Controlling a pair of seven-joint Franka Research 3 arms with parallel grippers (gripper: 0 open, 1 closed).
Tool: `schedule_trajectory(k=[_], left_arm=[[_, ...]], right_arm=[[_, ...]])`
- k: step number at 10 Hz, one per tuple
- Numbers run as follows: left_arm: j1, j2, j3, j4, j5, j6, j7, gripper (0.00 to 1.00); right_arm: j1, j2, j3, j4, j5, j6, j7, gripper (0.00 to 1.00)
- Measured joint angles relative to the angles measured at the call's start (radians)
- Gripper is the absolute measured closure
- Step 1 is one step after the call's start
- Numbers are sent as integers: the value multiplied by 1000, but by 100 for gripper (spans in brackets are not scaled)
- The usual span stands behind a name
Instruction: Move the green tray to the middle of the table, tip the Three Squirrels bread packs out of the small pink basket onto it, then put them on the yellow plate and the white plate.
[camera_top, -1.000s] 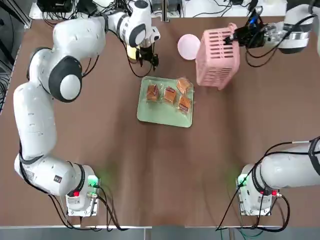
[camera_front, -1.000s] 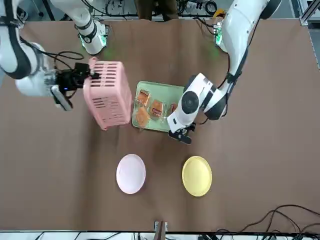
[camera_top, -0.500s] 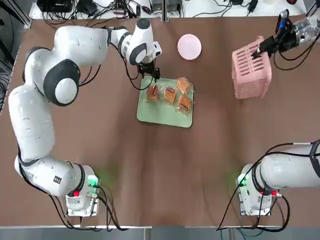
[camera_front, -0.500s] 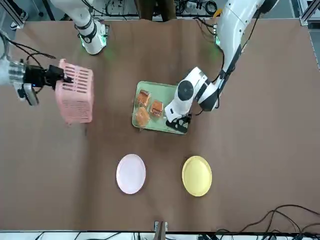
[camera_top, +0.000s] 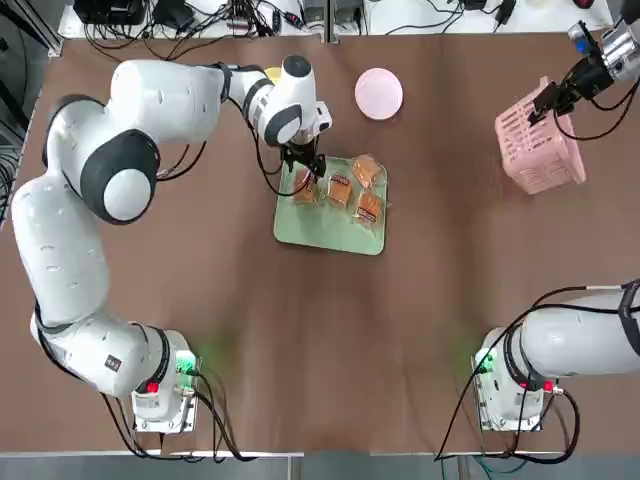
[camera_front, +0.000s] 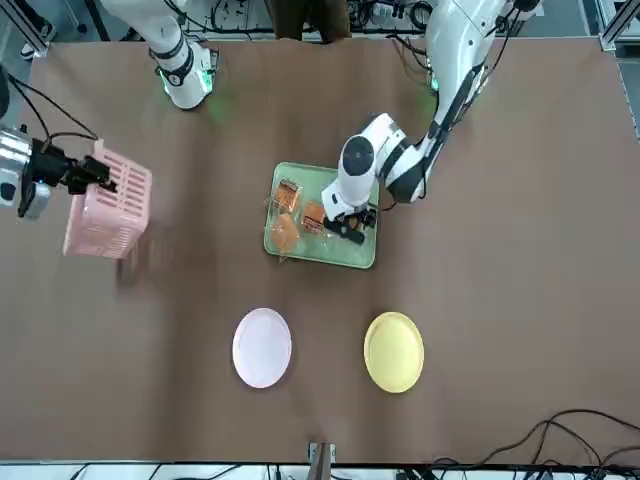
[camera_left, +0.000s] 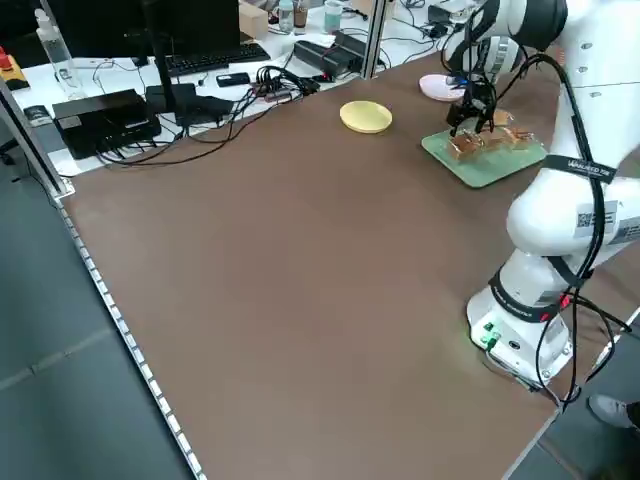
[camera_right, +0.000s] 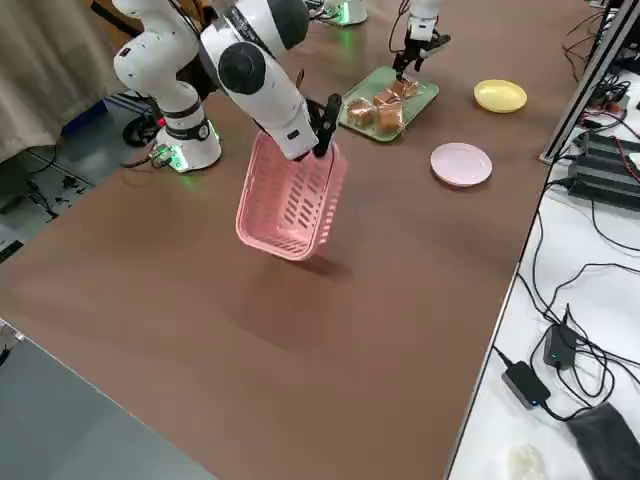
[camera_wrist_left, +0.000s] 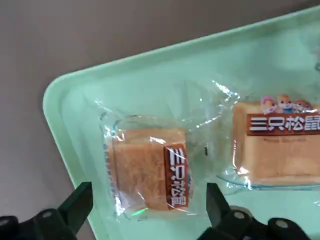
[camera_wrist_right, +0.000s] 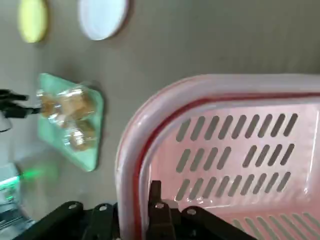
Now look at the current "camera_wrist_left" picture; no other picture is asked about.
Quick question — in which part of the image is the bread pack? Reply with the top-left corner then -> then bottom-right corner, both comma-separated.
96,99 -> 208,222
212,79 -> 320,191

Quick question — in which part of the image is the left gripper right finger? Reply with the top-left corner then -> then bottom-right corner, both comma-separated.
197,182 -> 311,240

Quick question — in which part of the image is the green rectangular tray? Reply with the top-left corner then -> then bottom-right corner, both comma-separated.
42,4 -> 320,240

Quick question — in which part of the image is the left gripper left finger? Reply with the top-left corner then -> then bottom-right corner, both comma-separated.
0,181 -> 94,240

